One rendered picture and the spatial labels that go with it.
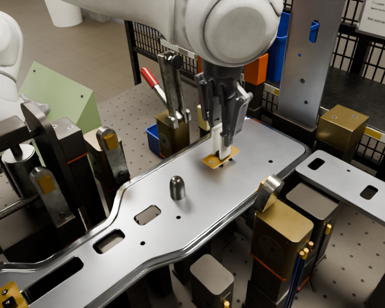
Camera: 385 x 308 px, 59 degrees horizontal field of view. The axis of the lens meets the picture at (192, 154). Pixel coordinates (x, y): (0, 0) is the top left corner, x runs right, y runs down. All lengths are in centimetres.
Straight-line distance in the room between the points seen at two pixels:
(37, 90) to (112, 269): 87
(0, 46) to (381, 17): 106
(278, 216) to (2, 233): 54
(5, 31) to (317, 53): 88
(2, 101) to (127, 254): 73
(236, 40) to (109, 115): 122
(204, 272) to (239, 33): 40
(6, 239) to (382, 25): 102
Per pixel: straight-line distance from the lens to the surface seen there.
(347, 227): 110
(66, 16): 490
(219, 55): 35
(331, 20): 79
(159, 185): 72
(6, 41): 119
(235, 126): 64
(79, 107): 114
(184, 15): 37
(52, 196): 70
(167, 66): 74
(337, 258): 102
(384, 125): 92
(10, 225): 80
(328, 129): 84
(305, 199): 74
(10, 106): 121
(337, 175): 78
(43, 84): 133
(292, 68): 87
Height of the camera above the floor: 151
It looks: 40 degrees down
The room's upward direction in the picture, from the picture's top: 3 degrees counter-clockwise
